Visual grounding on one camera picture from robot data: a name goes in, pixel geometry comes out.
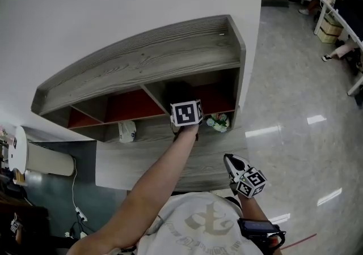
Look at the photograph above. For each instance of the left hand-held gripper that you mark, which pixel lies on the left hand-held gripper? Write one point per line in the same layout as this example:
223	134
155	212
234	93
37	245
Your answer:
185	113

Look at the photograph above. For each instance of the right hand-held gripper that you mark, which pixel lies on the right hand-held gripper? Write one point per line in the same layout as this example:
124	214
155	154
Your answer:
252	183

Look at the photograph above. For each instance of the grey wooden desk hutch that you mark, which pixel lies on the grey wooden desk hutch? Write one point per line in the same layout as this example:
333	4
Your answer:
141	58

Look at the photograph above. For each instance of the person's left forearm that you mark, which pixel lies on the person's left forearm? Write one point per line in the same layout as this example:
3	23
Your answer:
141	197

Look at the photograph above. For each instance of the person's right forearm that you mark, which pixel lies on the person's right forearm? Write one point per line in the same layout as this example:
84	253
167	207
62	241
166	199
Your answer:
252	210

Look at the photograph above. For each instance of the grey wood-grain table top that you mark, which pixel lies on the grey wood-grain table top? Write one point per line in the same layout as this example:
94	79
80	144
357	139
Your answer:
158	160

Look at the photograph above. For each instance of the long white office desk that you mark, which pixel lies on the long white office desk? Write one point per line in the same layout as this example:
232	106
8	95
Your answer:
340	18

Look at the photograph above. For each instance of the black computer monitor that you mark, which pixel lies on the black computer monitor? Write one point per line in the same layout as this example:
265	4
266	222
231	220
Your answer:
351	13

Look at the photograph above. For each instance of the potted flowers in white pot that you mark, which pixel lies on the potted flowers in white pot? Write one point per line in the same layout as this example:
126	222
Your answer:
218	123

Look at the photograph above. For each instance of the person's white printed t-shirt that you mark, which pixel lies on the person's white printed t-shirt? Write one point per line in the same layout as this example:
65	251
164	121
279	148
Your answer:
184	220

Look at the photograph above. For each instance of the black wrist-mounted device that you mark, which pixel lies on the black wrist-mounted device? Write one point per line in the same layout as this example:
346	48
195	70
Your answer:
258	229

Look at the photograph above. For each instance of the red floor tape strip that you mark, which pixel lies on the red floor tape strip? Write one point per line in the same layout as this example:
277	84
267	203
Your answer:
300	241

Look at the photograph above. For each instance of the white power strip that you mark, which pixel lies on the white power strip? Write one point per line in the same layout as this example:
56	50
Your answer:
80	214

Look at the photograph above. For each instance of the stack of cardboard boxes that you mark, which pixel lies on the stack of cardboard boxes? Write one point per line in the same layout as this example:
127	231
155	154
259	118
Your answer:
330	30

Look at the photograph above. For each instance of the black and white tag card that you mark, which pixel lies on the black and white tag card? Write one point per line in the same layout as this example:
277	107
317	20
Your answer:
14	142

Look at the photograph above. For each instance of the small wooden box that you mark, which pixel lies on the small wooden box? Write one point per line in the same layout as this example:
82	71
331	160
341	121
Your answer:
20	177

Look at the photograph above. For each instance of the pink flower bunch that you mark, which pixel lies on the pink flower bunch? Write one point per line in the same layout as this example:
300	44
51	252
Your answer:
3	131

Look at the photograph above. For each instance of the white round pedestal table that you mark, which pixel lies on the white round pedestal table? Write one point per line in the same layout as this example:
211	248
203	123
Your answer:
48	160

